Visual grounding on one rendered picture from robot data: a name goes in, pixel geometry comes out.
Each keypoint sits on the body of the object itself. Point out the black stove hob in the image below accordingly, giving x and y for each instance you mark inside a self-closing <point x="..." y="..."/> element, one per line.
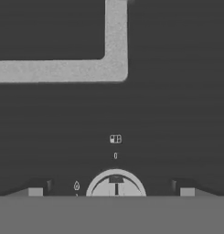
<point x="177" y="106"/>

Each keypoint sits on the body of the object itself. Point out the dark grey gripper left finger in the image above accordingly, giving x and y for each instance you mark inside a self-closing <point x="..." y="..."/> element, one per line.
<point x="40" y="186"/>

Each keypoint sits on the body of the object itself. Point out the silver stove knob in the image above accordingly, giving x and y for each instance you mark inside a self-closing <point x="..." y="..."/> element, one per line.
<point x="115" y="186"/>

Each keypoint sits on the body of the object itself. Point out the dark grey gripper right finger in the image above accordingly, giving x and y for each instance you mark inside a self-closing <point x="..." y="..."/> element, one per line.
<point x="183" y="186"/>

